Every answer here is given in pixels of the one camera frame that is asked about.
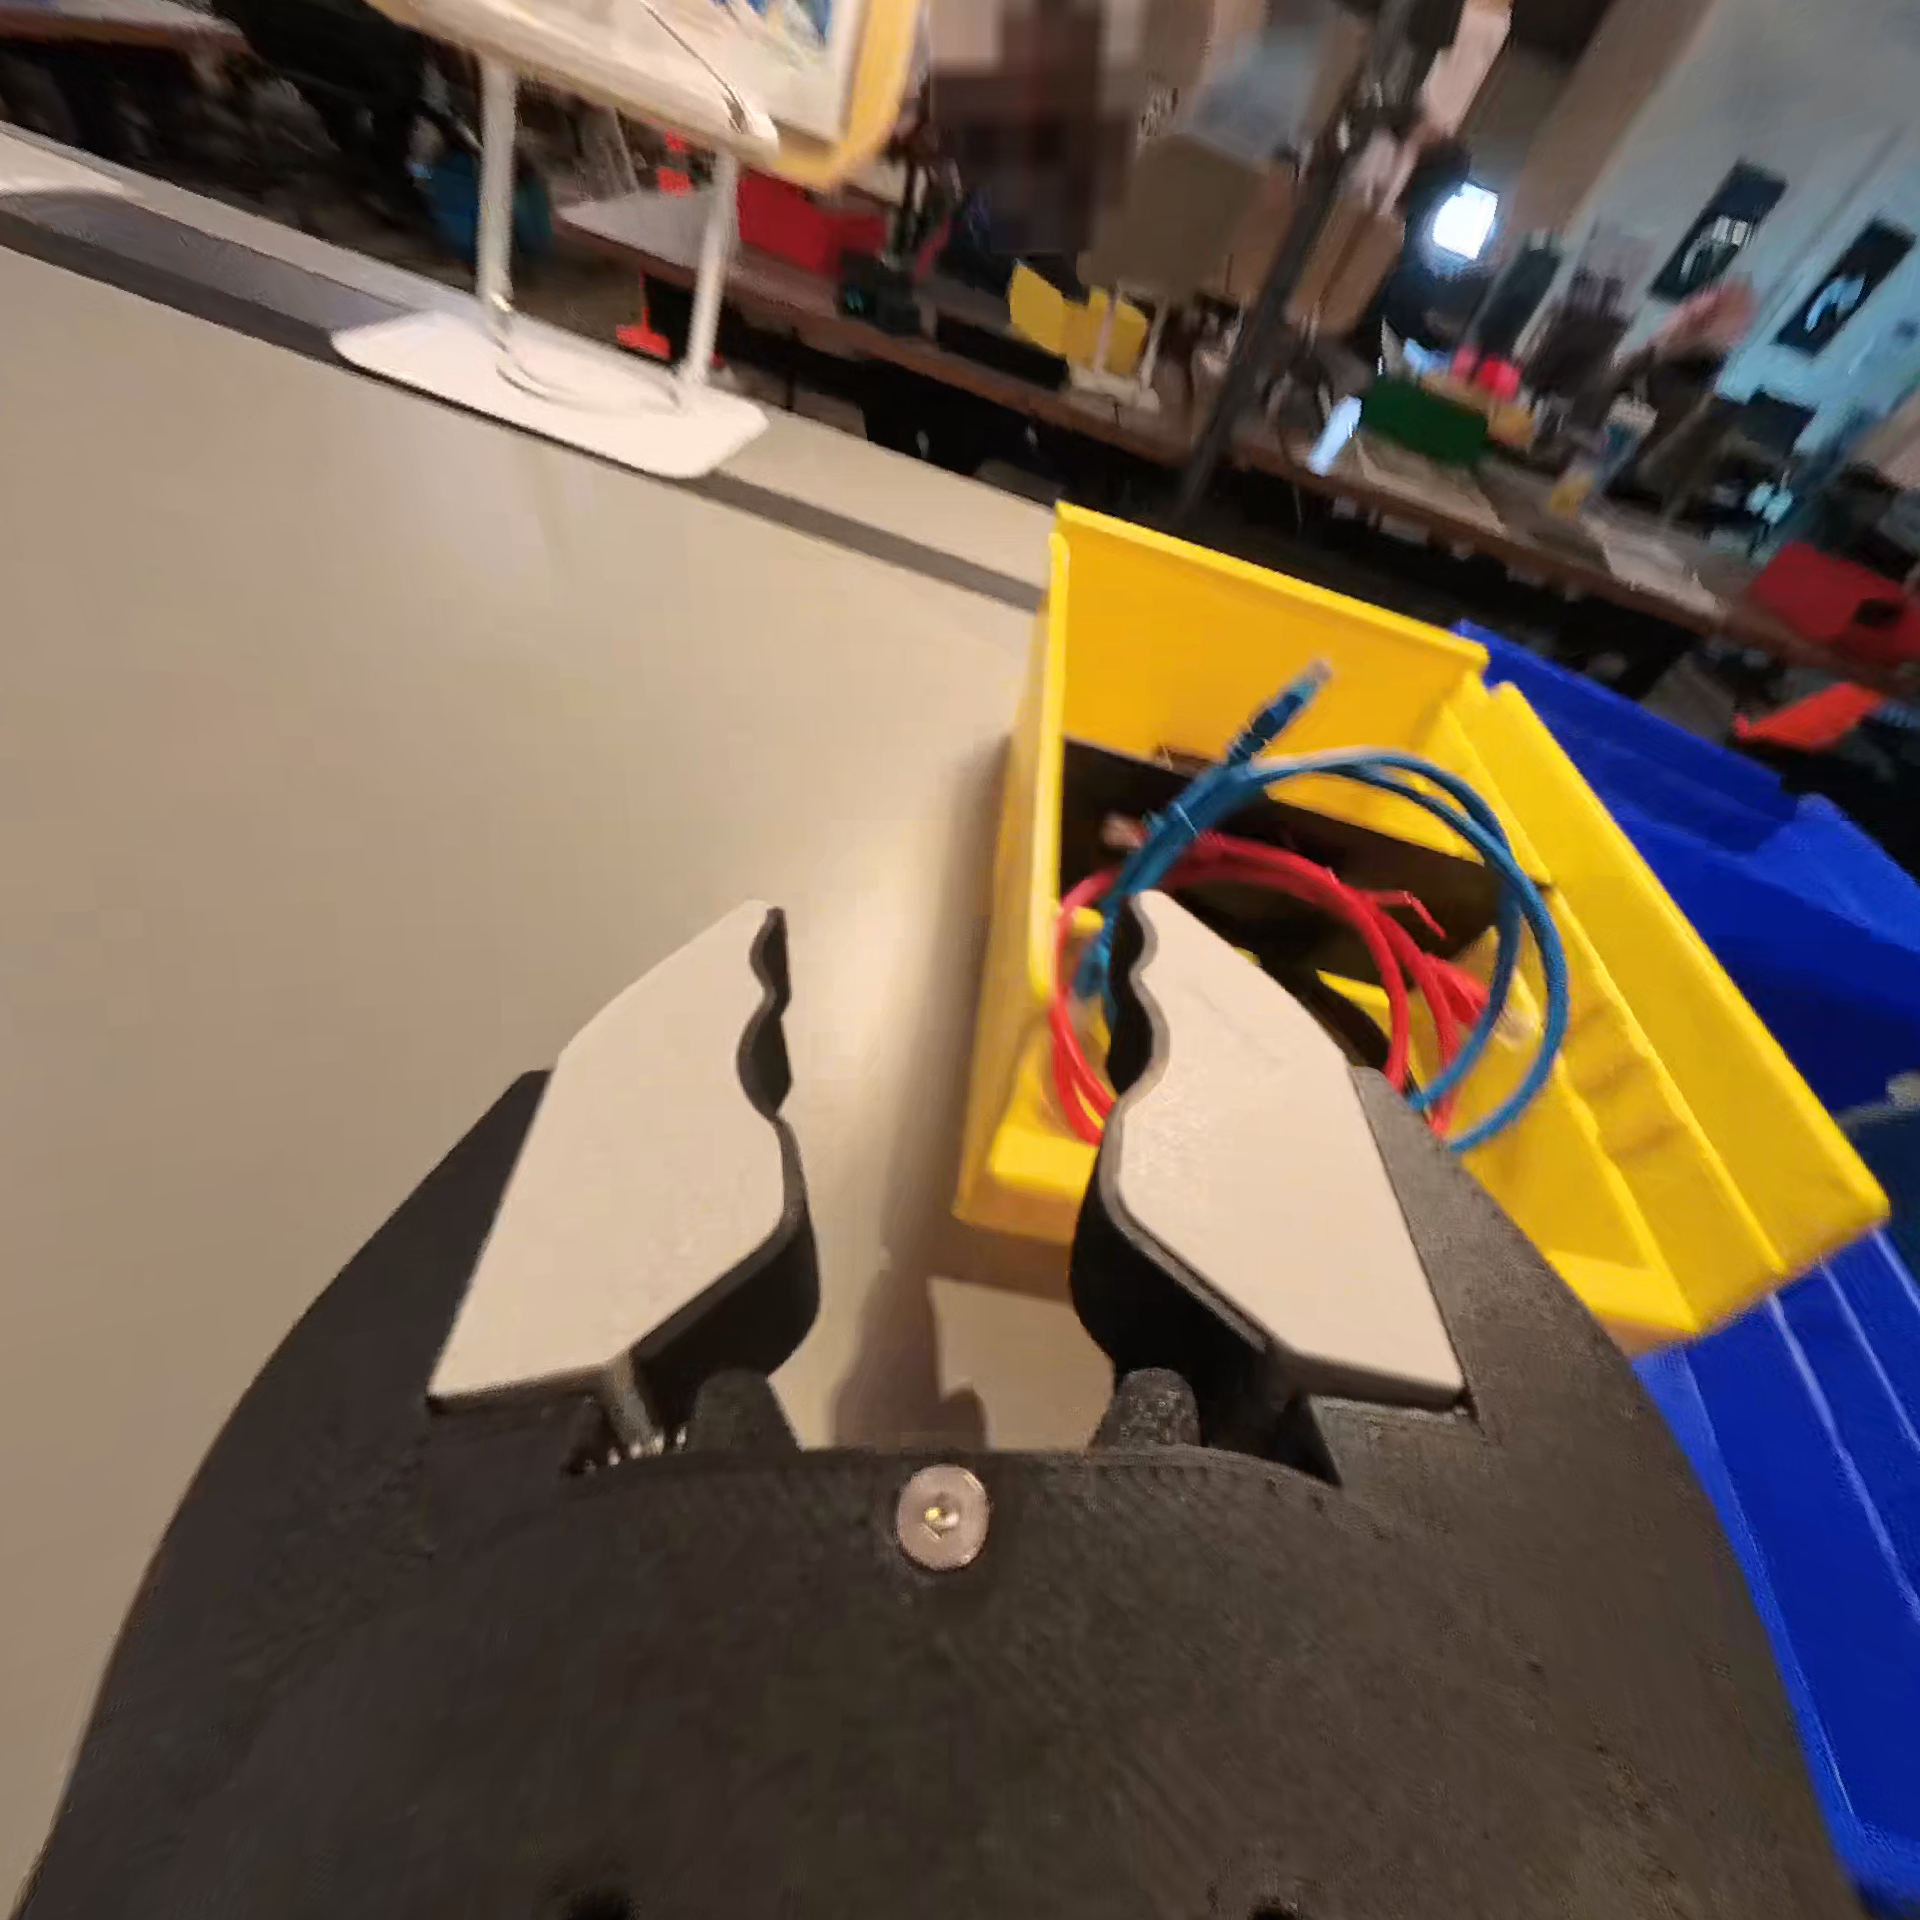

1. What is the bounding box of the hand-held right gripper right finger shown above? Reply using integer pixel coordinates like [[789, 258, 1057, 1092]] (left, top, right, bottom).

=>
[[1068, 892, 1465, 1422]]

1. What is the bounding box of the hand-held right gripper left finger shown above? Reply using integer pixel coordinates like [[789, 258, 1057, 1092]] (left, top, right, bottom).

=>
[[427, 906, 820, 1422]]

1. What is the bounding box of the red ethernet cable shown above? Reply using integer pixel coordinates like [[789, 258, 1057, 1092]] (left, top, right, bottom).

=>
[[1052, 837, 1502, 1147]]

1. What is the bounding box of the blue ethernet cable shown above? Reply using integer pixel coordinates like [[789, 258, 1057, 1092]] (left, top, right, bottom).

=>
[[1071, 661, 1571, 1153]]

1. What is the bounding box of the yellow plastic bin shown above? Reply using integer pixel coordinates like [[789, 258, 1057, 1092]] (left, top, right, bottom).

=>
[[954, 502, 1891, 1348]]

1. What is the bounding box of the blue plastic bin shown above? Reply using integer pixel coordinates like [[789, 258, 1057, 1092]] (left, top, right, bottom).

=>
[[1626, 1231, 1920, 1920], [1448, 622, 1920, 1120]]

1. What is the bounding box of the green plastic bin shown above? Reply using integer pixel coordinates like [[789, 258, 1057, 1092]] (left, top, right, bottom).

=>
[[1362, 375, 1497, 463]]

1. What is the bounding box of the instruction board on white stand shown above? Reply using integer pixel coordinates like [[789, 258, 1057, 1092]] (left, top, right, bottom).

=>
[[333, 0, 923, 484]]

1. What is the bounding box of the red plastic bin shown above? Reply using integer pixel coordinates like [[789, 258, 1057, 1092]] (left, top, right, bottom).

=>
[[1747, 542, 1920, 666], [736, 167, 891, 277]]

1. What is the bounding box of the black pole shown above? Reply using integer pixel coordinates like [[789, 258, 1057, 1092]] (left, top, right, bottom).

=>
[[1176, 0, 1412, 520]]

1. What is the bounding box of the small yellow bin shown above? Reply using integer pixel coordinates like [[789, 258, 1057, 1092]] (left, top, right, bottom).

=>
[[1008, 261, 1152, 389]]

